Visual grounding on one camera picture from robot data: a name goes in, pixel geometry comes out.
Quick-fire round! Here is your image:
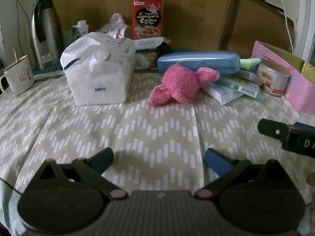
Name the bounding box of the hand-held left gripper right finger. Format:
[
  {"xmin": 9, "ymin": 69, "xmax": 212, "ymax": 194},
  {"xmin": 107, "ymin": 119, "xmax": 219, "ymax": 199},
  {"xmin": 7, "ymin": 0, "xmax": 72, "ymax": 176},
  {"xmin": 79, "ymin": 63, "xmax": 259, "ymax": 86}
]
[{"xmin": 194, "ymin": 148, "xmax": 288, "ymax": 199}]

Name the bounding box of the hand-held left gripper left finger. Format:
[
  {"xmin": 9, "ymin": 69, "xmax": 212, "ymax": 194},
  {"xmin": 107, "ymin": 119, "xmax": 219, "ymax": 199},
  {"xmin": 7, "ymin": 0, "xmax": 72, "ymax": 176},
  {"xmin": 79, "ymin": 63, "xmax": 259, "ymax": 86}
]
[{"xmin": 32, "ymin": 147, "xmax": 129, "ymax": 201}]

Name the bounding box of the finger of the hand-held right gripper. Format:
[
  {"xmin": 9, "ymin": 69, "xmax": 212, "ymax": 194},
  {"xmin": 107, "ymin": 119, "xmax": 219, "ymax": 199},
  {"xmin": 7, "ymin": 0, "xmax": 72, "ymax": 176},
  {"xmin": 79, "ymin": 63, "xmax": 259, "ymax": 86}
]
[
  {"xmin": 294, "ymin": 122, "xmax": 315, "ymax": 133},
  {"xmin": 257, "ymin": 118, "xmax": 293, "ymax": 141}
]

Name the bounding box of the pink box with gold inside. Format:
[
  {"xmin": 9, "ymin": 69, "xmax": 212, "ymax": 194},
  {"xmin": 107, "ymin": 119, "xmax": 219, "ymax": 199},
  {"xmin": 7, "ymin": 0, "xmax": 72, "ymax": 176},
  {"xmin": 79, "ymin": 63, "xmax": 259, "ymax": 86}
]
[{"xmin": 251, "ymin": 41, "xmax": 315, "ymax": 115}]

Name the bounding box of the white tissue pack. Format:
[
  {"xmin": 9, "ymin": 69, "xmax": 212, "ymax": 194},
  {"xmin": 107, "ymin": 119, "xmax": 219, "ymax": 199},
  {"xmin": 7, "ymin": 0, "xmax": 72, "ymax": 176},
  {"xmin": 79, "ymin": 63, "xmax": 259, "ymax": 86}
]
[{"xmin": 60, "ymin": 32, "xmax": 136, "ymax": 107}]

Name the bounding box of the pink plush toy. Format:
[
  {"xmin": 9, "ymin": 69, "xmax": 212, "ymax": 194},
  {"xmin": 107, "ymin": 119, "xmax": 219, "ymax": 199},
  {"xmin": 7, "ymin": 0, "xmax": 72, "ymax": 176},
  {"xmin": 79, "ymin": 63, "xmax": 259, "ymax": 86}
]
[{"xmin": 148, "ymin": 63, "xmax": 220, "ymax": 107}]

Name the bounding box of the person's right hand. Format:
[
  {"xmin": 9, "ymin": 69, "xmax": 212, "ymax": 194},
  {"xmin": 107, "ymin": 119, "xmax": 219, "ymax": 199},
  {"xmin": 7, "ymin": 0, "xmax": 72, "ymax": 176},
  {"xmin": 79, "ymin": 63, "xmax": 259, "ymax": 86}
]
[{"xmin": 306, "ymin": 173, "xmax": 315, "ymax": 236}]

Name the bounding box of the tin can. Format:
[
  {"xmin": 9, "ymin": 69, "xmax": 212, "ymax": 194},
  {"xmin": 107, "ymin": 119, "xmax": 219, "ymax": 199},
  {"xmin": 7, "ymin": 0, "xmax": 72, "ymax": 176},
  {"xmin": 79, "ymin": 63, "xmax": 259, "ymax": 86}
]
[{"xmin": 255, "ymin": 60, "xmax": 291, "ymax": 97}]

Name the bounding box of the teal flat box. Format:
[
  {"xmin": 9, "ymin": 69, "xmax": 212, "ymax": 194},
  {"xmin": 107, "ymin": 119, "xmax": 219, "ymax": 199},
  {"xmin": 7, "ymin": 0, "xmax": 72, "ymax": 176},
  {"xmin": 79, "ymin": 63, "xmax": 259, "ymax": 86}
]
[{"xmin": 217, "ymin": 75, "xmax": 264, "ymax": 101}]

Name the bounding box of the beige patterned tablecloth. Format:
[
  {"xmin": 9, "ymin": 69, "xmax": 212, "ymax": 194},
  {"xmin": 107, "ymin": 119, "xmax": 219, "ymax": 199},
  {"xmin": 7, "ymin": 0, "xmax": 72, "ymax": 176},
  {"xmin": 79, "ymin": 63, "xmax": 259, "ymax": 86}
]
[{"xmin": 0, "ymin": 66, "xmax": 315, "ymax": 227}]

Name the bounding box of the grey flat box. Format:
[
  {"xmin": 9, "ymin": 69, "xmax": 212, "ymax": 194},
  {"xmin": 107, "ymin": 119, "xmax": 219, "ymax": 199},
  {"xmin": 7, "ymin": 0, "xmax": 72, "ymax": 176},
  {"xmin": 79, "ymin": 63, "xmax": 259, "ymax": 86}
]
[{"xmin": 234, "ymin": 69, "xmax": 261, "ymax": 84}]

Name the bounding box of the white tube box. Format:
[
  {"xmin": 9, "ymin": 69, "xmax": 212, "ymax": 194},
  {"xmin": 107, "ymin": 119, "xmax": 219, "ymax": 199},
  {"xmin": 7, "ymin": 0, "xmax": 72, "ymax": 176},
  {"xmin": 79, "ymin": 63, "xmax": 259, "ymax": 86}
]
[{"xmin": 202, "ymin": 82, "xmax": 245, "ymax": 105}]

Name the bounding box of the light green object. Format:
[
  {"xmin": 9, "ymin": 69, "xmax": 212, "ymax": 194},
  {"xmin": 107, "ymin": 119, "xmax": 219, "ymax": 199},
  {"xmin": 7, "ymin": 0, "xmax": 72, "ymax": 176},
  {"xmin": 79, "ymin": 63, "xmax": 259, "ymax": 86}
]
[{"xmin": 239, "ymin": 58, "xmax": 262, "ymax": 70}]

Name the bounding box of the teal mat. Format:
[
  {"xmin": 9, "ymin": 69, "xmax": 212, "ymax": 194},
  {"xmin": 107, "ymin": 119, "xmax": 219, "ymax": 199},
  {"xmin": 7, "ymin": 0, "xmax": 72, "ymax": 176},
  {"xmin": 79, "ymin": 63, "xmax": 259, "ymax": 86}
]
[{"xmin": 32, "ymin": 61, "xmax": 66, "ymax": 77}]

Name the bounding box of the blue glasses case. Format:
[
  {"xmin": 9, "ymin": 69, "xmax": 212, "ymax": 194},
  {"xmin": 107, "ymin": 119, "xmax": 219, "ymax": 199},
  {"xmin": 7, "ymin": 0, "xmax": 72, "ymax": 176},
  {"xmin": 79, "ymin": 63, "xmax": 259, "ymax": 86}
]
[{"xmin": 157, "ymin": 51, "xmax": 240, "ymax": 75}]

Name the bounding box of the brown chair back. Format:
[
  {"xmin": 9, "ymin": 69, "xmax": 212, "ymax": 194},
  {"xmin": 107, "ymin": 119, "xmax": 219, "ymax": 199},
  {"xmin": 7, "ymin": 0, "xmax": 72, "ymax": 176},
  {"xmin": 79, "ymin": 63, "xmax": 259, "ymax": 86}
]
[{"xmin": 219, "ymin": 0, "xmax": 295, "ymax": 59}]

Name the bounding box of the beige packet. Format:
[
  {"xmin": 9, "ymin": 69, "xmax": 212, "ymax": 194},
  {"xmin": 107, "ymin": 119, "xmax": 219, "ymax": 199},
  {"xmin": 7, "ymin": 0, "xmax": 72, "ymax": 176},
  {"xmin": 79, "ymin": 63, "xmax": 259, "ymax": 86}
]
[{"xmin": 135, "ymin": 50, "xmax": 158, "ymax": 69}]

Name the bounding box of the white printed mug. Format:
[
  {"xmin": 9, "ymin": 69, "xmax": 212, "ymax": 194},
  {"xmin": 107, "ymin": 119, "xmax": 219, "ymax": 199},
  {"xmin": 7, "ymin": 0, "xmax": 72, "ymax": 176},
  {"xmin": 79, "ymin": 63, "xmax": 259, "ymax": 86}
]
[{"xmin": 0, "ymin": 55, "xmax": 35, "ymax": 96}]

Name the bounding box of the white wipes pack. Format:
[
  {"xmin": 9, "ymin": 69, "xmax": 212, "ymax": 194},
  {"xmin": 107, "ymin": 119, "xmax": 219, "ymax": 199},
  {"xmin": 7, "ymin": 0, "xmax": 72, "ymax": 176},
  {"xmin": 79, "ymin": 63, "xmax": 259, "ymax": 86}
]
[{"xmin": 134, "ymin": 37, "xmax": 171, "ymax": 51}]

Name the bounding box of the small black object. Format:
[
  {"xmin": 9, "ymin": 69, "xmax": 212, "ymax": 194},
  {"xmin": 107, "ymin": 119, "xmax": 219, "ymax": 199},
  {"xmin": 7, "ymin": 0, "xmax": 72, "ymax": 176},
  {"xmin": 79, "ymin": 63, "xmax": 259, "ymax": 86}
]
[{"xmin": 156, "ymin": 42, "xmax": 174, "ymax": 57}]

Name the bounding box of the small drink carton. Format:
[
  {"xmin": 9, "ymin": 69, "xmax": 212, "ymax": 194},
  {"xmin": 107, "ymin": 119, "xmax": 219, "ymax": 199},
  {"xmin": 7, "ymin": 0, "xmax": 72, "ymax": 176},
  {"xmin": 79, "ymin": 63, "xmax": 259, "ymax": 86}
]
[{"xmin": 72, "ymin": 20, "xmax": 88, "ymax": 42}]

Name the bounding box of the steel thermos flask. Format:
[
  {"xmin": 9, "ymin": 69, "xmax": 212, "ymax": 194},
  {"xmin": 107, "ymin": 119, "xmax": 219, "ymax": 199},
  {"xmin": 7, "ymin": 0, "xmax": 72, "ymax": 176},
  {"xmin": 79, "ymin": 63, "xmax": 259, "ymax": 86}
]
[{"xmin": 29, "ymin": 0, "xmax": 65, "ymax": 71}]

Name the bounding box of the clear plastic bag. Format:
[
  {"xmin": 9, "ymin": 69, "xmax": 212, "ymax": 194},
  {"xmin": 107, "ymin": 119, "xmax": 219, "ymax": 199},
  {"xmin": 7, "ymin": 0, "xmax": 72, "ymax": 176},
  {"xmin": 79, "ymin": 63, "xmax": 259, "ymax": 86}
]
[{"xmin": 96, "ymin": 13, "xmax": 133, "ymax": 40}]

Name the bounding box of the wooden panel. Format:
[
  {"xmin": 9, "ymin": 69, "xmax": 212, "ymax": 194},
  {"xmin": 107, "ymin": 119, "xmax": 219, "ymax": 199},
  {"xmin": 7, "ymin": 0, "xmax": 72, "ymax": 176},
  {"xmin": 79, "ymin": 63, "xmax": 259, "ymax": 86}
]
[{"xmin": 36, "ymin": 0, "xmax": 230, "ymax": 51}]

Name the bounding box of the red snack box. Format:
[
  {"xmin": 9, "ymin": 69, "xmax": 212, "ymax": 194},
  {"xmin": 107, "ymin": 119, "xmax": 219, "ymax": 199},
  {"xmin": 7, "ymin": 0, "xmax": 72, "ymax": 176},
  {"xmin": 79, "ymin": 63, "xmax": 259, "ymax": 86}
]
[{"xmin": 133, "ymin": 0, "xmax": 165, "ymax": 40}]

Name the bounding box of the white window frame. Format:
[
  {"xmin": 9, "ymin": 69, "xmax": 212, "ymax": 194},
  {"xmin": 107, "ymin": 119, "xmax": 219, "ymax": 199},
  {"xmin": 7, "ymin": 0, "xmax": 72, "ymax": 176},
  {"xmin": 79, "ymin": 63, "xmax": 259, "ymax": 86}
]
[{"xmin": 295, "ymin": 0, "xmax": 315, "ymax": 62}]

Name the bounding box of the white charger cable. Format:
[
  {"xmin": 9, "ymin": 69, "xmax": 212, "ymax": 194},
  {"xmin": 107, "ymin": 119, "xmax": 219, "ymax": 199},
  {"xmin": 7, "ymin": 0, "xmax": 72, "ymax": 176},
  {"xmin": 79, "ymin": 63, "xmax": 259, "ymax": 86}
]
[{"xmin": 276, "ymin": 0, "xmax": 294, "ymax": 54}]

